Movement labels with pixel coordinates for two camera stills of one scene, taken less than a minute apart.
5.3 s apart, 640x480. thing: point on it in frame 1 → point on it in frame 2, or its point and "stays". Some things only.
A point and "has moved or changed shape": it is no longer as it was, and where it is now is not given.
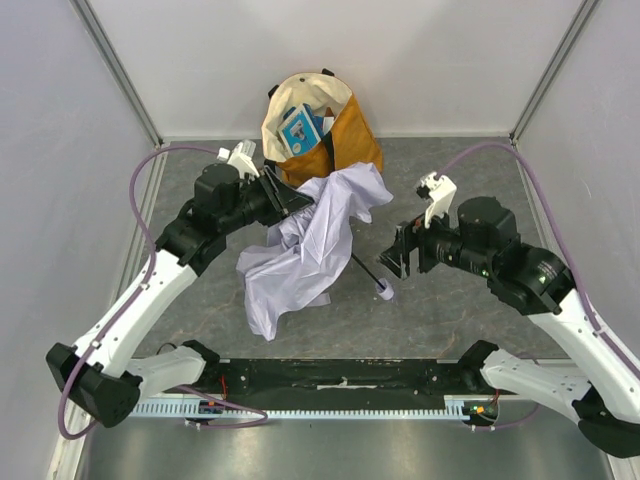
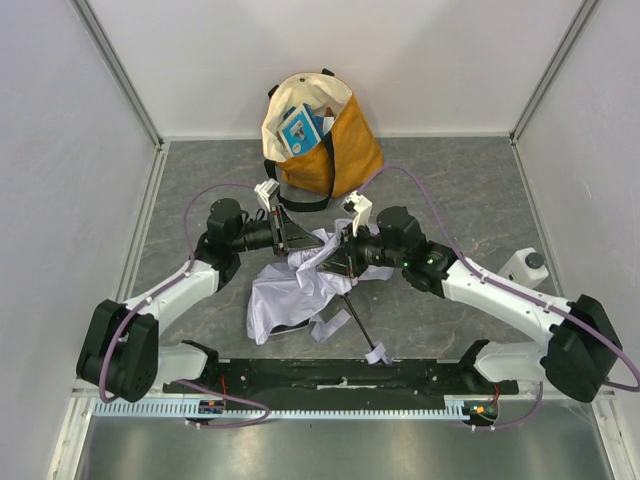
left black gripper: x=270 y=198 → x=280 y=233
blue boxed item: x=300 y=130 stays
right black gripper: x=414 y=246 → x=350 y=253
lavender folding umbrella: x=308 y=248 has moved or changed shape
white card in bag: x=327 y=122 stays
